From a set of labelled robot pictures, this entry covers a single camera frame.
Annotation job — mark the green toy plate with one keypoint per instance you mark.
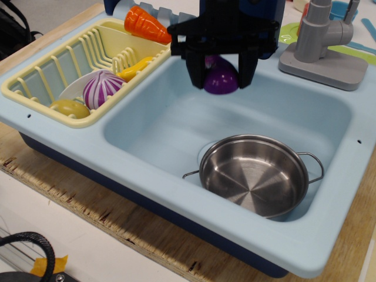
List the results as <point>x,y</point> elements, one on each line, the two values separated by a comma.
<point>288,35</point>

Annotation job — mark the black backpack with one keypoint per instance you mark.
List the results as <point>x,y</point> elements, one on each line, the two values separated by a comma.
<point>14,36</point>

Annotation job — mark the purple toy eggplant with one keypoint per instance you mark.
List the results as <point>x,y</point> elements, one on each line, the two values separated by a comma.
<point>221,76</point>

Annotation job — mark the stainless steel pot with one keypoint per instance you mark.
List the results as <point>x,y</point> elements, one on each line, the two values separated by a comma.
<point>258,173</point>

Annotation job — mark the cream plastic dish rack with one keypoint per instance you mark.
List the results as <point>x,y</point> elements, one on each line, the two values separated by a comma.
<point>104,45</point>

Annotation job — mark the dark blue plastic box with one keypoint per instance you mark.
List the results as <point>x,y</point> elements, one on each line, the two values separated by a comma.
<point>266,9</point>

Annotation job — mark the white toy plate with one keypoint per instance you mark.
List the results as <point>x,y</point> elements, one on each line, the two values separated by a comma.
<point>75,89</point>

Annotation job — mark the yellow tape piece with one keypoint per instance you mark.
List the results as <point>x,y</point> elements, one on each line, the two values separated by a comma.
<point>40,266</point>

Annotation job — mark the yellow toy banana pepper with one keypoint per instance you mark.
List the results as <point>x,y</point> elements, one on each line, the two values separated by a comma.
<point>129,73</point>

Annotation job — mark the yellow toy potato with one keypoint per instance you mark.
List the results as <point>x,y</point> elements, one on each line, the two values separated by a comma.
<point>70,108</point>

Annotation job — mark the wooden board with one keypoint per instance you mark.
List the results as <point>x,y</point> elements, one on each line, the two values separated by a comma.
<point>117,217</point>

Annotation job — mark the blue toy bowl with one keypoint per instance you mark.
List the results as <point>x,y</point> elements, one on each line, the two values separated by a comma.
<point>345,11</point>

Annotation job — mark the light blue toy utensil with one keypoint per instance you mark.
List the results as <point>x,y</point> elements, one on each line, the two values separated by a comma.
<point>371,30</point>

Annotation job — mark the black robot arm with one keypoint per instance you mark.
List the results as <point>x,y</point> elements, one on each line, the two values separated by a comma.
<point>220,7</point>

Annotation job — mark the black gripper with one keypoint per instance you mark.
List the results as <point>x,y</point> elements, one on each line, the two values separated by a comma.
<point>250,35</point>

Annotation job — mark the orange toy carrot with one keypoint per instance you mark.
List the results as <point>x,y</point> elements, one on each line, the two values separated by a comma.
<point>140,23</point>

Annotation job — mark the grey toy faucet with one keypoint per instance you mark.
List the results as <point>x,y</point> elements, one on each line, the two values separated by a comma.
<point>310,57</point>

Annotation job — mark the purple white toy onion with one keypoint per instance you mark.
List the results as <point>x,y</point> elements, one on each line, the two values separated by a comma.
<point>103,84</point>

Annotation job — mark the light blue toy sink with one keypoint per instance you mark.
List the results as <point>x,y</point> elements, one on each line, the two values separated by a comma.
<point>164,123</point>

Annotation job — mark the black metal base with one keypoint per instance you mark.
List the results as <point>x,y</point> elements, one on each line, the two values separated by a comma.
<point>21,276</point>

